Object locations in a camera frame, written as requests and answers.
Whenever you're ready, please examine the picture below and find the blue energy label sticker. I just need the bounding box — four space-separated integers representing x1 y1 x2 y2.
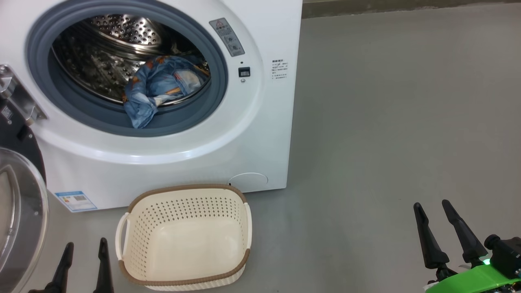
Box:
55 190 98 213

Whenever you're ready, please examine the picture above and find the metal door hinge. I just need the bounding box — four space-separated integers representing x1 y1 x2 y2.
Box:
0 64 48 125

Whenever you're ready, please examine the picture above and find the grey warning sticker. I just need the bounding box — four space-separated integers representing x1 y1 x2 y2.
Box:
209 18 245 57

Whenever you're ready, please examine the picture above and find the cream perforated laundry basket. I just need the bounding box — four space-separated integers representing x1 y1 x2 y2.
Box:
115 184 253 291

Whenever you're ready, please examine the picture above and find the perforated steel drum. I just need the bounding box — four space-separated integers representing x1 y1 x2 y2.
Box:
51 14 212 107

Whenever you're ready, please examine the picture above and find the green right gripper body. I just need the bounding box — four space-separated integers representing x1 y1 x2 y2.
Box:
423 258 521 293

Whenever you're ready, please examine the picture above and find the round white filter cover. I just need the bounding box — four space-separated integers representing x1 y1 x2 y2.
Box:
227 173 269 192

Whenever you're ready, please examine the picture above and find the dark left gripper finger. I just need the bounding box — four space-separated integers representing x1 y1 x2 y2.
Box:
44 242 75 293
94 238 115 293

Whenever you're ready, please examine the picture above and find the black round glass machine door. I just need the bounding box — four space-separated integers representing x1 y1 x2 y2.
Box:
0 65 49 293

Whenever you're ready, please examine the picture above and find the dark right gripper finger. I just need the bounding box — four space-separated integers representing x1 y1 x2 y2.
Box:
442 199 488 263
413 202 451 269

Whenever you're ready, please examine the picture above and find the small printed text label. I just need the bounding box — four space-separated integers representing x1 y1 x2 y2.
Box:
271 59 289 80

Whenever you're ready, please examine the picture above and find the grey rubber door gasket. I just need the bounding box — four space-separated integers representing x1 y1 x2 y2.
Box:
25 0 228 138

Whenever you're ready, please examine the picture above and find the white washing machine body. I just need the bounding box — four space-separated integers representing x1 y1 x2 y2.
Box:
0 0 303 213

